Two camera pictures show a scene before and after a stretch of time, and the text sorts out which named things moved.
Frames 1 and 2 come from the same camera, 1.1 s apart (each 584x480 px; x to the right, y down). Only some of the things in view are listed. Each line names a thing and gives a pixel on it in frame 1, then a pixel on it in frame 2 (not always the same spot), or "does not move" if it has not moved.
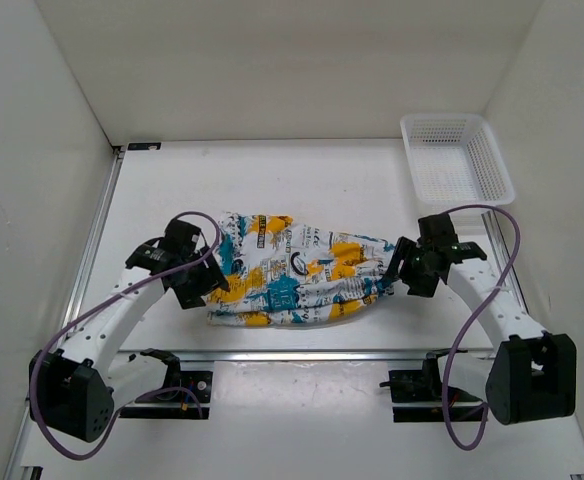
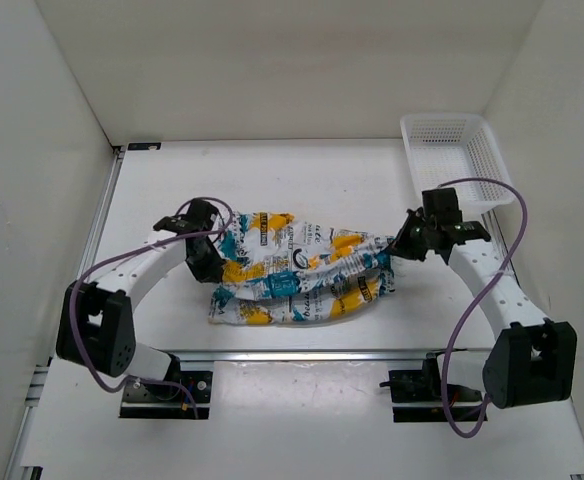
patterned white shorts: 281,271 does not move
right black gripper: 405,249 to 401,246
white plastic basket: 455,160 does not move
